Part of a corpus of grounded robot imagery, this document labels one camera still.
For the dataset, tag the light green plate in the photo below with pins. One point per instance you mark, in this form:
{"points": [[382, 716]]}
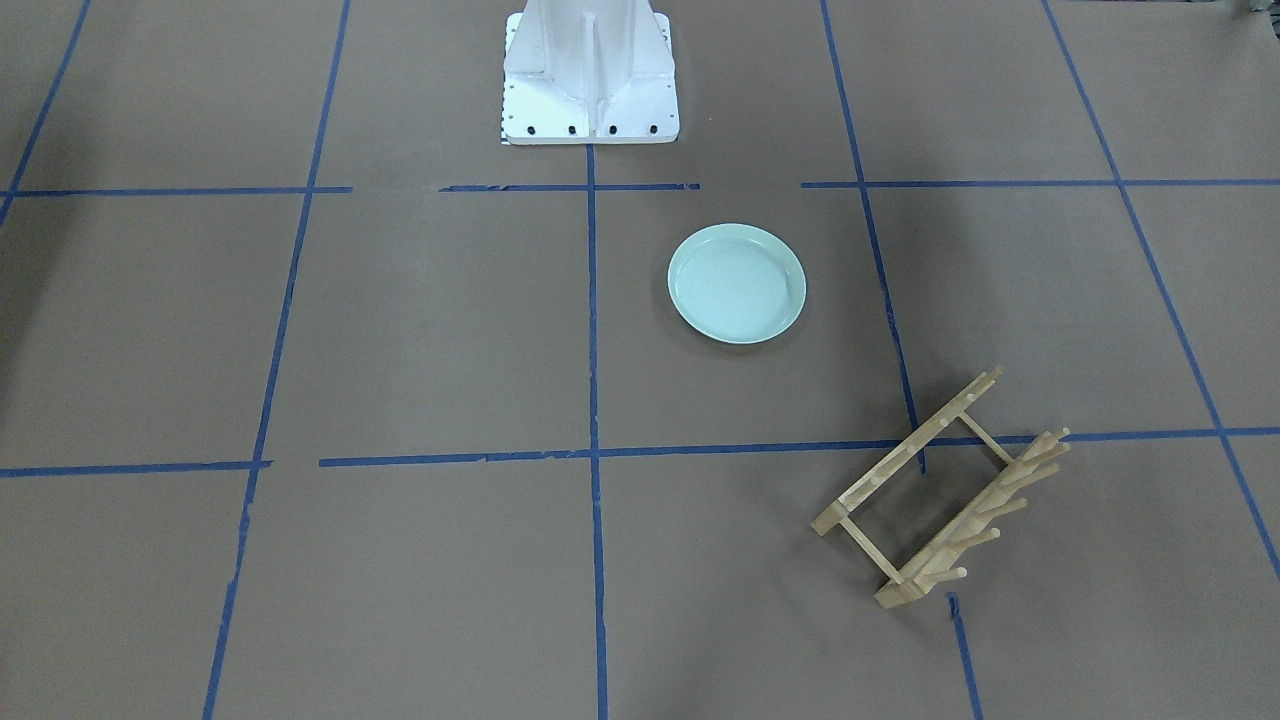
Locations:
{"points": [[736, 283]]}

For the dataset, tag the wooden dish rack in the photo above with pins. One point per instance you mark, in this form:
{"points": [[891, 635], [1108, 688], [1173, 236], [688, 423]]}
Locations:
{"points": [[917, 536]]}

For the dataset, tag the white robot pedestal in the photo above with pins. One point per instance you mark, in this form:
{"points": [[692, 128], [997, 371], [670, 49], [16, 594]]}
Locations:
{"points": [[579, 72]]}

